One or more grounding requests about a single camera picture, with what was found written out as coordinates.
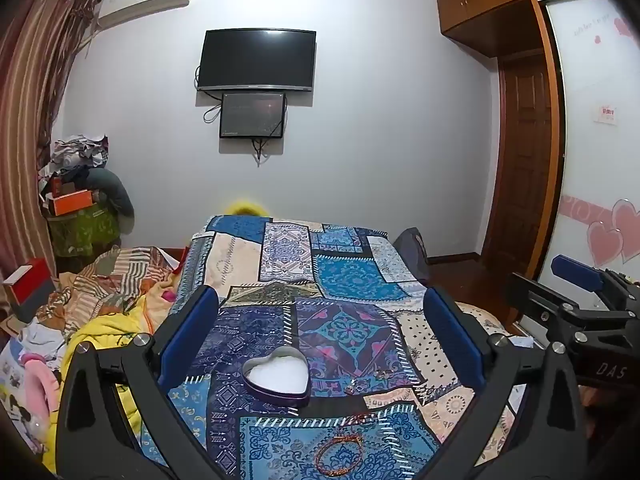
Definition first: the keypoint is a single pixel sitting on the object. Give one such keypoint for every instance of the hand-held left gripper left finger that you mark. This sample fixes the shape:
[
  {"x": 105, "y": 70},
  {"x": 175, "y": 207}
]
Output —
[{"x": 192, "y": 332}]

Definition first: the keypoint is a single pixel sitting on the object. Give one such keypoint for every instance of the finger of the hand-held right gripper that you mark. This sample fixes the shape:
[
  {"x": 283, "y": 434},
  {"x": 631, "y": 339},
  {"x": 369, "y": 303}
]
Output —
[
  {"x": 577, "y": 271},
  {"x": 545, "y": 300}
]

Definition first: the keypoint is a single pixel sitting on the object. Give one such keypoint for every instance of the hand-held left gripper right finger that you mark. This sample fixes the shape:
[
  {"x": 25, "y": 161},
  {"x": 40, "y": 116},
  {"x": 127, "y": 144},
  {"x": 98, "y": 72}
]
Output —
[{"x": 456, "y": 342}]

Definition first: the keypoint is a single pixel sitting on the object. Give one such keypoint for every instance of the small silver jewelry piece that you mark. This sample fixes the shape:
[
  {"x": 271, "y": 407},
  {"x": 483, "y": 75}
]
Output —
[
  {"x": 383, "y": 373},
  {"x": 352, "y": 386}
]

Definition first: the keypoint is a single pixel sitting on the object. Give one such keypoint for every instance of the purple heart-shaped tin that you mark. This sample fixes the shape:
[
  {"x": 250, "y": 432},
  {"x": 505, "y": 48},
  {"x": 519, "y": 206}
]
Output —
[{"x": 275, "y": 377}]

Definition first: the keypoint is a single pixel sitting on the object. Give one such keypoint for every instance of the peach bedsheet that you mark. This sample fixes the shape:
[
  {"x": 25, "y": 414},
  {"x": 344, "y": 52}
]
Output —
[{"x": 480, "y": 314}]

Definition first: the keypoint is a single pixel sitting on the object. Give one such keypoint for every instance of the white sliding door with hearts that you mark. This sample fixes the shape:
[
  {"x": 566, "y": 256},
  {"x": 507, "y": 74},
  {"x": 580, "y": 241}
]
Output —
[{"x": 595, "y": 185}]

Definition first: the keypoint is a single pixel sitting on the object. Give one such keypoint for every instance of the striped orange blanket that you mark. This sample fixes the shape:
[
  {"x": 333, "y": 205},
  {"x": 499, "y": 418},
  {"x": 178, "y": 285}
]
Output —
[{"x": 120, "y": 272}]

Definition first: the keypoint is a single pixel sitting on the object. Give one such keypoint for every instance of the blue patchwork blanket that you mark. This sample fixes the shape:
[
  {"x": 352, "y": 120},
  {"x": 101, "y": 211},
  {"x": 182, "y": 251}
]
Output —
[{"x": 300, "y": 280}]

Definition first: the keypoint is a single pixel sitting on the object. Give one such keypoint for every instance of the brown wooden door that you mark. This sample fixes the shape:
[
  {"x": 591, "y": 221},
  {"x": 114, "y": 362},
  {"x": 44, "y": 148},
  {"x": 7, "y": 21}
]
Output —
[{"x": 520, "y": 160}]

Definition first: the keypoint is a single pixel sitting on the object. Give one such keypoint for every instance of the yellow fluffy object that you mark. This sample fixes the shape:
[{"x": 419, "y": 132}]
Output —
[{"x": 245, "y": 208}]

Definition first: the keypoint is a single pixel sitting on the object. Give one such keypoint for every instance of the pink plush cloth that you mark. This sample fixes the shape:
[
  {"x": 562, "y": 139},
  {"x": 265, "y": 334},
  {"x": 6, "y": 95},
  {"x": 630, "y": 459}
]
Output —
[{"x": 40, "y": 380}]

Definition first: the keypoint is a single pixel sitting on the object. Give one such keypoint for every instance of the small red door sticker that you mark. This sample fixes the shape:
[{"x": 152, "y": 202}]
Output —
[{"x": 606, "y": 113}]

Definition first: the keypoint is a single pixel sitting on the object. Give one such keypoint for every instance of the grey cloth bundle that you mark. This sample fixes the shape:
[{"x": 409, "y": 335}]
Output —
[{"x": 112, "y": 187}]

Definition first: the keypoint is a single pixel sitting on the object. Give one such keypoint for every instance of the red and white box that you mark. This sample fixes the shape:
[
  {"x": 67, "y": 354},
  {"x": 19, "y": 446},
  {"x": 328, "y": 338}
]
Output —
[{"x": 27, "y": 290}]

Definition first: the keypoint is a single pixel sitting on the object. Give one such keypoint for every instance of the orange box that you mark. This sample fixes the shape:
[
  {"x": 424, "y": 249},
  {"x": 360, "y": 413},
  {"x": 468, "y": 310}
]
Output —
[{"x": 72, "y": 203}]

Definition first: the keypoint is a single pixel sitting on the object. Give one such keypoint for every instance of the white cartoon print cloth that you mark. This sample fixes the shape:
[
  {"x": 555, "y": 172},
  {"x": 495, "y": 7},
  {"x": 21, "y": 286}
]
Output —
[{"x": 20, "y": 425}]

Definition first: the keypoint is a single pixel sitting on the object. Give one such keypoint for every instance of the pile of clothes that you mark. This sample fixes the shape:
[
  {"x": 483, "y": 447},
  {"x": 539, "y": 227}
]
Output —
[{"x": 75, "y": 157}]

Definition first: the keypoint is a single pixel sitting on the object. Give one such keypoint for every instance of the brown striped curtain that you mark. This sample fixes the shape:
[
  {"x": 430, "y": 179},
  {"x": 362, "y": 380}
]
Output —
[{"x": 30, "y": 110}]

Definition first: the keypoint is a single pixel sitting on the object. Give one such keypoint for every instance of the wooden overhead cabinet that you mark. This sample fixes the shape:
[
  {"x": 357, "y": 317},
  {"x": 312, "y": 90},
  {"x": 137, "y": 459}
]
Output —
[{"x": 490, "y": 5}]

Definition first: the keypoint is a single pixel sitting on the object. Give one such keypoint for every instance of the white air conditioner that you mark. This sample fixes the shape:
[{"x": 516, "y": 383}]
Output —
[{"x": 145, "y": 0}]

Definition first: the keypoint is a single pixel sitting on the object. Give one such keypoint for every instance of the small black wall monitor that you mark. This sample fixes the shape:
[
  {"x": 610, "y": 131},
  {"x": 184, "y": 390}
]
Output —
[{"x": 252, "y": 115}]

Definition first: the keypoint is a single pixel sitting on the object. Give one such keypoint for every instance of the black wall television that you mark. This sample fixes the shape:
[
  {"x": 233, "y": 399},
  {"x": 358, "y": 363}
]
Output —
[{"x": 257, "y": 60}]

